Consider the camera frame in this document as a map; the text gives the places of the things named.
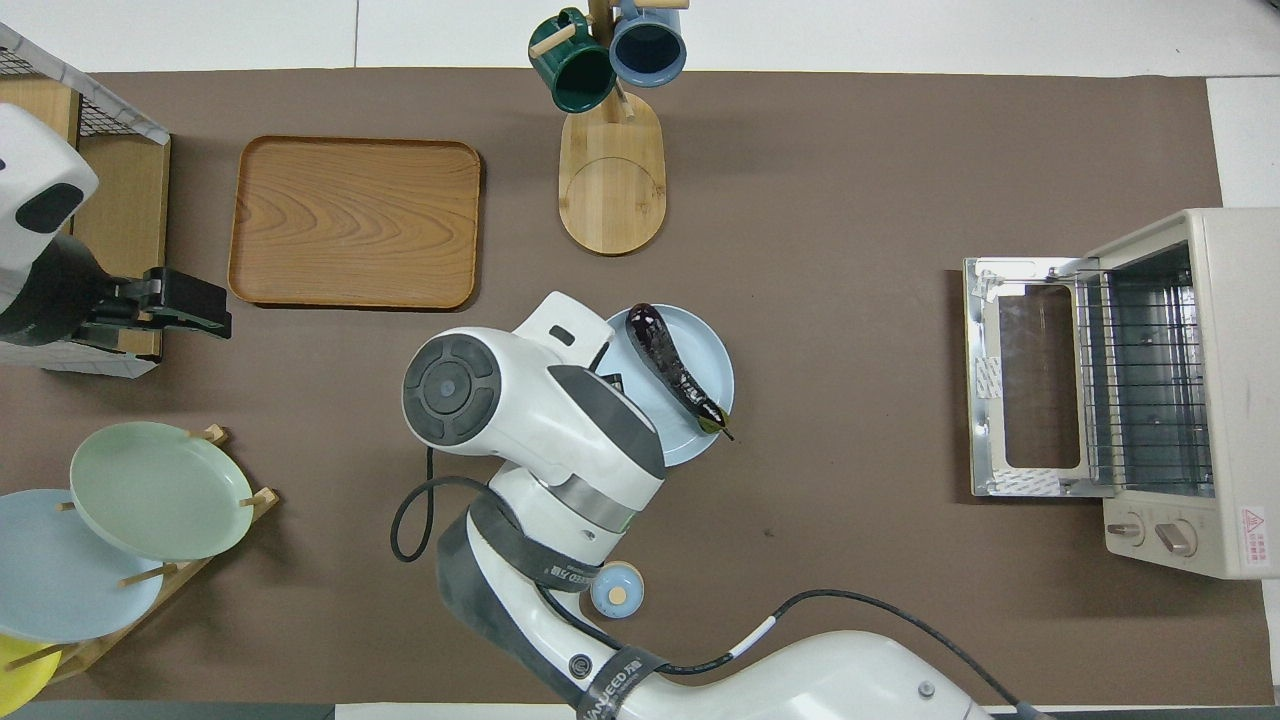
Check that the wooden mug tree stand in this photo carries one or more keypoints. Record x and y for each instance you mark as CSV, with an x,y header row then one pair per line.
x,y
612,190

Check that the pale green plate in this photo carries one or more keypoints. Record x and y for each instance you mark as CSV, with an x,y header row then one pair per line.
x,y
160,490

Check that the dark purple eggplant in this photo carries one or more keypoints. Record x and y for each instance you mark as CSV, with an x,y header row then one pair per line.
x,y
670,365

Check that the white grey fabric piece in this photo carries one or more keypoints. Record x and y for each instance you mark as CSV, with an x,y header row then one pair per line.
x,y
110,362

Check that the large light blue plate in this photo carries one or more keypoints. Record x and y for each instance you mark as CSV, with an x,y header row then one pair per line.
x,y
60,580

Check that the white toaster oven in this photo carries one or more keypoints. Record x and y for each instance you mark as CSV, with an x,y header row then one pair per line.
x,y
1240,350

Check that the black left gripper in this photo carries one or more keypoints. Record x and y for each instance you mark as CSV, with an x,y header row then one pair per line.
x,y
70,300

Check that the yellow plate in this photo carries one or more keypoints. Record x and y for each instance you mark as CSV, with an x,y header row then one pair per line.
x,y
20,680

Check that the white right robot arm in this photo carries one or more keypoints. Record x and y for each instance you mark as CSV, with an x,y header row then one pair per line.
x,y
540,400

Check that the wooden serving tray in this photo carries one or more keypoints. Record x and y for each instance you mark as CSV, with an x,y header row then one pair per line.
x,y
355,220

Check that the dark green mug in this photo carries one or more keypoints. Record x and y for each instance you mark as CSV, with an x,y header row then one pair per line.
x,y
573,75

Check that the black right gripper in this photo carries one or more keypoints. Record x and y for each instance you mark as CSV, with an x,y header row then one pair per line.
x,y
612,383

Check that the white checked cloth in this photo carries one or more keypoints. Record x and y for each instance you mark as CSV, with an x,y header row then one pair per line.
x,y
100,95

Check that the wooden plate rack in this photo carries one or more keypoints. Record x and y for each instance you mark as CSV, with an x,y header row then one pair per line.
x,y
170,575

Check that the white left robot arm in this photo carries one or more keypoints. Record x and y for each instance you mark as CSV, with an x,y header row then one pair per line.
x,y
35,180

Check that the small light blue plate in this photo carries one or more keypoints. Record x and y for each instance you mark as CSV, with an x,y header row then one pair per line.
x,y
700,345

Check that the blue mug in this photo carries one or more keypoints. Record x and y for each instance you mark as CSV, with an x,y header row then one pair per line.
x,y
648,48

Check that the brown table mat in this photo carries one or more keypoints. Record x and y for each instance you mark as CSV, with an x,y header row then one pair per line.
x,y
850,200

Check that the wooden two-step shelf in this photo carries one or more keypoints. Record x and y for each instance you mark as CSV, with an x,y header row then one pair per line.
x,y
120,210

